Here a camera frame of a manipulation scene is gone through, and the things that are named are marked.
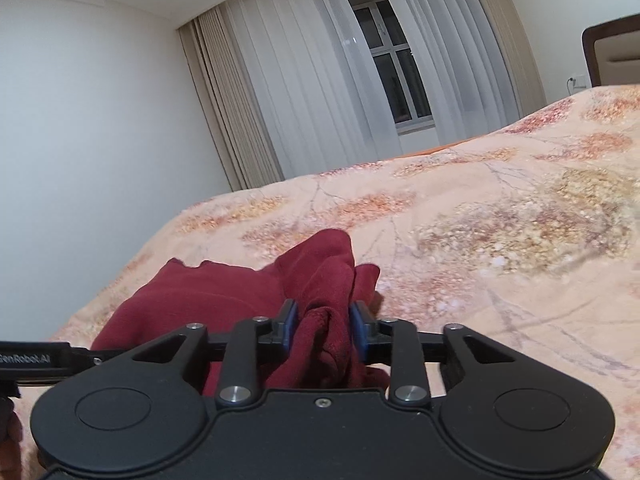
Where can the white sheer curtain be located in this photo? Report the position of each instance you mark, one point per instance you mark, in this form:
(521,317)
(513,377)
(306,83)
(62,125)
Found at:
(461,65)
(315,83)

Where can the white framed window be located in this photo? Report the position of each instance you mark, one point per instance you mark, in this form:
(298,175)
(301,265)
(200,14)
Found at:
(395,64)

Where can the floral peach comforter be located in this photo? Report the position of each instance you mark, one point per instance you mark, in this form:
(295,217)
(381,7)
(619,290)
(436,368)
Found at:
(529,235)

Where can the maroon long-sleeve sweater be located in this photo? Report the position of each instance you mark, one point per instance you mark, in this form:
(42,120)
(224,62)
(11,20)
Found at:
(320,275)

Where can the right beige drape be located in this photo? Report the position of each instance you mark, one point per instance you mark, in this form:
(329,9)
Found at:
(517,54)

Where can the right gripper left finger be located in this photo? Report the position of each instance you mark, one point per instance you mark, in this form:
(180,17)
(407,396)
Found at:
(253,344)

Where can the beige drape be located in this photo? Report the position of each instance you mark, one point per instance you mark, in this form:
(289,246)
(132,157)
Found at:
(228,102)
(517,54)

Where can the right white sheer curtain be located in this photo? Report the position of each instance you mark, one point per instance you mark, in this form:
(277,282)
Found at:
(461,65)

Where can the brown padded headboard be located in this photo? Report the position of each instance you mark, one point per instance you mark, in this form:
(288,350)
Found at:
(612,51)

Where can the white wall outlet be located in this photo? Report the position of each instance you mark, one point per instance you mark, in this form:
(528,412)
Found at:
(577,83)

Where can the left white sheer curtain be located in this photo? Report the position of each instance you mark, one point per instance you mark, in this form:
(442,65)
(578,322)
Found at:
(315,83)

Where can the left beige drape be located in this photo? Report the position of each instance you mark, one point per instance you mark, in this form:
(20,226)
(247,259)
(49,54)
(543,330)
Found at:
(228,102)

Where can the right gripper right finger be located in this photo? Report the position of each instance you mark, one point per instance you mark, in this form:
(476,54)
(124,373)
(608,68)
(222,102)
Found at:
(396,344)

